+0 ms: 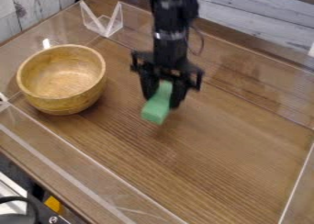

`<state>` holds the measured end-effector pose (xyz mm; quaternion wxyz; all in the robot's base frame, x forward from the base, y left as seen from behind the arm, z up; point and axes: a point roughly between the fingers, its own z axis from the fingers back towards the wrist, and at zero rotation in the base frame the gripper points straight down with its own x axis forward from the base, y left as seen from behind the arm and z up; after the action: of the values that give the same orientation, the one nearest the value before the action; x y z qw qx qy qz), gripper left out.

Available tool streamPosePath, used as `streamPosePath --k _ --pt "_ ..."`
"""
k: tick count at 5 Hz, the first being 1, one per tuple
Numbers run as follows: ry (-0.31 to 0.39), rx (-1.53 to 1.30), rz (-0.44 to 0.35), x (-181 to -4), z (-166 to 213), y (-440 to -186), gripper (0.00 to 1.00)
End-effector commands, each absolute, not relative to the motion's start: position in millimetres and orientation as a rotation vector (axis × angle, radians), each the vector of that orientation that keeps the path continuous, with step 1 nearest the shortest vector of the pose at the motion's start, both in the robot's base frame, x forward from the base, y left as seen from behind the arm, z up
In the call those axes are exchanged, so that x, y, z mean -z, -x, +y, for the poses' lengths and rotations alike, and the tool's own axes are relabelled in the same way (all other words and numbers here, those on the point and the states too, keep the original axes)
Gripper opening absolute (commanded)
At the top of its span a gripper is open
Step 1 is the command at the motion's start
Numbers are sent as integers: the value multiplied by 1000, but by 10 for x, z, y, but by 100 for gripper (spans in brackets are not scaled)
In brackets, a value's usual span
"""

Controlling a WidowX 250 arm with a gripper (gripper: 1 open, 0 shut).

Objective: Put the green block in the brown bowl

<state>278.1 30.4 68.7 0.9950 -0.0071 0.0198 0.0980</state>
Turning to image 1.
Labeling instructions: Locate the clear acrylic enclosure wall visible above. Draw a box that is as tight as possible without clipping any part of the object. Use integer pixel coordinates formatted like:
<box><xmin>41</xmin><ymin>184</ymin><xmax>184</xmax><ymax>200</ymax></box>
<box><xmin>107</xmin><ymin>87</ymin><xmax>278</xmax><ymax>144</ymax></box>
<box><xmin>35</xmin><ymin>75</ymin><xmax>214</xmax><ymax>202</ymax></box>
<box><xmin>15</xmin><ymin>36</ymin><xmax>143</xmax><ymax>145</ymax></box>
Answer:
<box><xmin>0</xmin><ymin>99</ymin><xmax>187</xmax><ymax>224</ymax></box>

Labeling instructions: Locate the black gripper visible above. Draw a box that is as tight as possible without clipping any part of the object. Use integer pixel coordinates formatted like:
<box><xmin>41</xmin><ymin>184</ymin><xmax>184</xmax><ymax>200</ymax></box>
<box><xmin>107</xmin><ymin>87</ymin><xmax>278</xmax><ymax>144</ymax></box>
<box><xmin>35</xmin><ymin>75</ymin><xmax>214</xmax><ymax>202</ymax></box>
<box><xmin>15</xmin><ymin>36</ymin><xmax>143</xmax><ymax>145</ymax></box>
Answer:
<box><xmin>130</xmin><ymin>33</ymin><xmax>203</xmax><ymax>109</ymax></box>

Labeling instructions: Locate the black cable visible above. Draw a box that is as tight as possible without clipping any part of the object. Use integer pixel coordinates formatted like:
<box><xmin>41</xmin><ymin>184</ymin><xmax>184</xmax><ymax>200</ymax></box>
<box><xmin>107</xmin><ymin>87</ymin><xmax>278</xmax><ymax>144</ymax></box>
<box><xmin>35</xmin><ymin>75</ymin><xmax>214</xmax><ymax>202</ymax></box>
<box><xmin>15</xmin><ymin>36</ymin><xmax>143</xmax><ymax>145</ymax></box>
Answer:
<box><xmin>0</xmin><ymin>196</ymin><xmax>40</xmax><ymax>224</ymax></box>

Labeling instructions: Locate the yellow tag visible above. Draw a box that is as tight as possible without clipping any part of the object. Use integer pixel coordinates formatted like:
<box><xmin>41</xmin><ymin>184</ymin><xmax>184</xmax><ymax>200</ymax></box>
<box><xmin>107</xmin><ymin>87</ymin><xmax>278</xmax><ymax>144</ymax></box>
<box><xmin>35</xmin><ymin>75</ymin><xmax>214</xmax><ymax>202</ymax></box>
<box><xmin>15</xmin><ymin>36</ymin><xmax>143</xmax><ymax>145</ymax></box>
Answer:
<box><xmin>44</xmin><ymin>196</ymin><xmax>62</xmax><ymax>213</ymax></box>

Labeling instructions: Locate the brown wooden bowl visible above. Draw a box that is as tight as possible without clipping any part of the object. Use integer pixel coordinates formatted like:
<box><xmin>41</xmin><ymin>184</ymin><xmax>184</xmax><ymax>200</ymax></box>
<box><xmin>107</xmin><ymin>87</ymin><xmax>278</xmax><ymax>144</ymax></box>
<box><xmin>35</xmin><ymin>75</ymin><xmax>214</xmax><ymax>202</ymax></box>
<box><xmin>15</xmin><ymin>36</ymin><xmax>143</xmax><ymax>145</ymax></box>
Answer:
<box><xmin>16</xmin><ymin>44</ymin><xmax>107</xmax><ymax>116</ymax></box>

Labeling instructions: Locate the clear acrylic corner bracket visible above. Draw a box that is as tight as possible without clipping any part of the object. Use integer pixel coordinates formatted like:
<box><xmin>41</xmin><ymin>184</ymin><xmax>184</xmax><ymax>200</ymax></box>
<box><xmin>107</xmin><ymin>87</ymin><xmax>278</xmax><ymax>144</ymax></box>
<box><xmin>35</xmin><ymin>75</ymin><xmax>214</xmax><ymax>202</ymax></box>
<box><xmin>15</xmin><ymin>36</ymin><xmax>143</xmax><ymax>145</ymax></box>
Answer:
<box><xmin>79</xmin><ymin>1</ymin><xmax>124</xmax><ymax>38</ymax></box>

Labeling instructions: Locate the green rectangular block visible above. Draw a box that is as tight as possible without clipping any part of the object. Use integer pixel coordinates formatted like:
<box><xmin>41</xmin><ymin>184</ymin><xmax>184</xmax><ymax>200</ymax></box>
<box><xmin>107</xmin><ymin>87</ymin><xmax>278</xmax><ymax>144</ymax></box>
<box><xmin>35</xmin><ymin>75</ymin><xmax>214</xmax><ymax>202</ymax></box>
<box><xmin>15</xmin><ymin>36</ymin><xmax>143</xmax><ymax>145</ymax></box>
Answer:
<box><xmin>142</xmin><ymin>82</ymin><xmax>172</xmax><ymax>125</ymax></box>

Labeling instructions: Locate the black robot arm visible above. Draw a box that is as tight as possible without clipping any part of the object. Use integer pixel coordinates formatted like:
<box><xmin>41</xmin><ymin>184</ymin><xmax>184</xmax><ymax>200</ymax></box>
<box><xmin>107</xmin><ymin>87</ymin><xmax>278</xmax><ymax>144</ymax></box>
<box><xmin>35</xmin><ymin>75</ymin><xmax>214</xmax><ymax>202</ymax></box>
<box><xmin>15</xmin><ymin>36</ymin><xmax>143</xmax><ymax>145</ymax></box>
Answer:
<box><xmin>130</xmin><ymin>0</ymin><xmax>204</xmax><ymax>109</ymax></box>

